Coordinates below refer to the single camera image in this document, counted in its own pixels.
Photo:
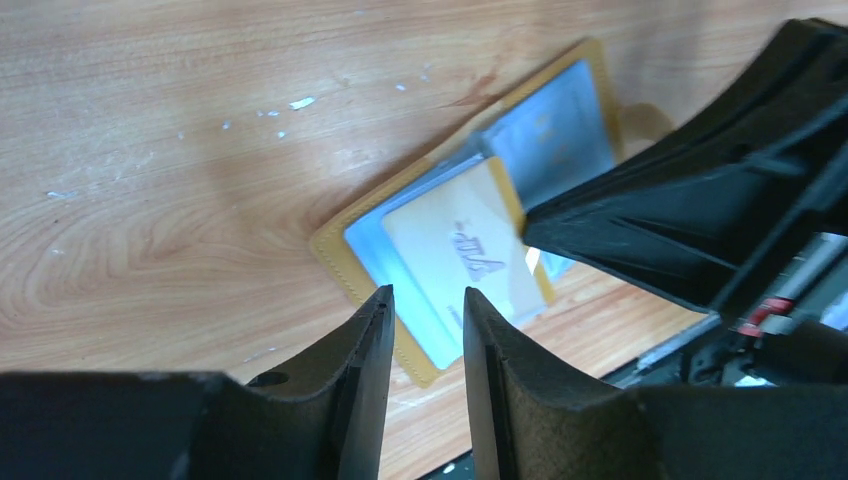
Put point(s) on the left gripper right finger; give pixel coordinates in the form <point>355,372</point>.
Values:
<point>534,416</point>

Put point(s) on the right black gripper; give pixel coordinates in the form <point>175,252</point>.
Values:
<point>710,215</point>

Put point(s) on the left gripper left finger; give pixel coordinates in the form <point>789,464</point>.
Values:
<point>318,415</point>

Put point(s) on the white credit card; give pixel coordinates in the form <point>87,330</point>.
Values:
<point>464,233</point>

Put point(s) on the yellow leather card holder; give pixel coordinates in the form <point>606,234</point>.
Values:
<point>553,132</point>

